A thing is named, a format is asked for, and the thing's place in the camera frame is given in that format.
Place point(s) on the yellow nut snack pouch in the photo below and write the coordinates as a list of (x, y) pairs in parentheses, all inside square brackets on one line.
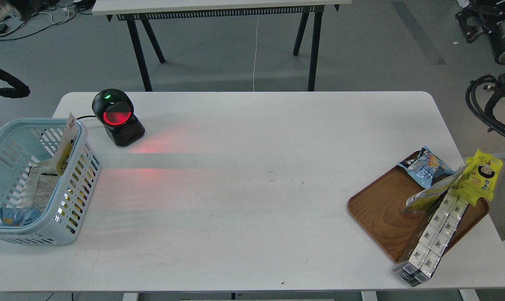
[(62, 154)]

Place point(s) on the brown wooden tray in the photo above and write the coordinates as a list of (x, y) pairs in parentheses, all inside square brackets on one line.
[(380, 210)]

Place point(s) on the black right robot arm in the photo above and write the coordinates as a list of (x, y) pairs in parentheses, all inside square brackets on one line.
[(485, 18)]

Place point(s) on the background table black legs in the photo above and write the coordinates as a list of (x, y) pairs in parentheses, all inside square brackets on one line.
[(132, 11)]

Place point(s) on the blue snack bag in basket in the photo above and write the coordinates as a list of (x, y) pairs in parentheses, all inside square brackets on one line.
[(19, 217)]

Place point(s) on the yellow pouch on tray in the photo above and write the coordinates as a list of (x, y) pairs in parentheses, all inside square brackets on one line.
[(422, 201)]

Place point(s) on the black barcode scanner red window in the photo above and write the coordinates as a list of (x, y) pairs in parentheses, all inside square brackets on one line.
[(114, 109)]

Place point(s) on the blue chip snack bag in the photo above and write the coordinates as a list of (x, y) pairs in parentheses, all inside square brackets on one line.
[(426, 167)]

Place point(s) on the white snack bag in basket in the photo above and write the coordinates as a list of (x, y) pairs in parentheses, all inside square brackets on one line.
[(39, 187)]

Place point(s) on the silver white long snack pack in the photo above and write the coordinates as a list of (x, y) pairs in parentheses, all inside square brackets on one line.
[(423, 254)]

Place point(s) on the light blue plastic basket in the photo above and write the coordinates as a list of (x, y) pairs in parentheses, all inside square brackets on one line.
[(32, 140)]

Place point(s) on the yellow cartoon face snack bag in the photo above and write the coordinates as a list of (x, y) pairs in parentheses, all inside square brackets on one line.
[(479, 178)]

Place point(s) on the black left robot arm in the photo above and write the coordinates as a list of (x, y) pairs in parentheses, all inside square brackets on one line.
[(25, 11)]

